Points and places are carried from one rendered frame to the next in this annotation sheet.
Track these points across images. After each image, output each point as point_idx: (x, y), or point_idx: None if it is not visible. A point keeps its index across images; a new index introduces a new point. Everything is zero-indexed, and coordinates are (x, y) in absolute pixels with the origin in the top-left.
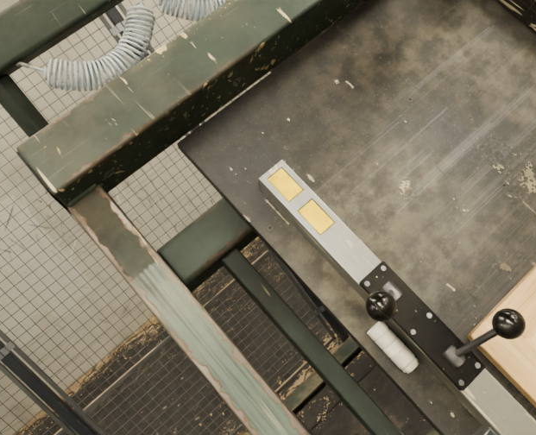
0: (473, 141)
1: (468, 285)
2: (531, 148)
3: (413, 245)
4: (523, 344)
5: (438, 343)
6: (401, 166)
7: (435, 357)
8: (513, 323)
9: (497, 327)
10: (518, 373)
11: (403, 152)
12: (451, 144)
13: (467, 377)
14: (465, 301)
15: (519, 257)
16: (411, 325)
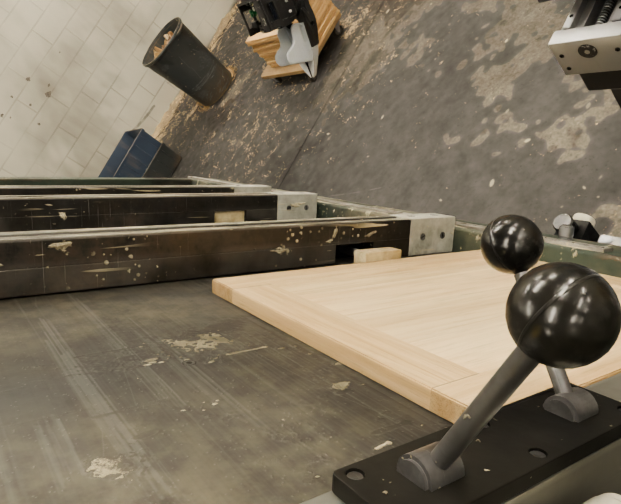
0: (80, 373)
1: (377, 424)
2: (141, 335)
3: (272, 480)
4: (490, 376)
5: (549, 423)
6: (46, 463)
7: (590, 432)
8: (518, 215)
9: (528, 240)
10: (546, 388)
11: (12, 454)
12: (62, 393)
13: (608, 402)
14: (413, 433)
15: (325, 372)
16: (523, 453)
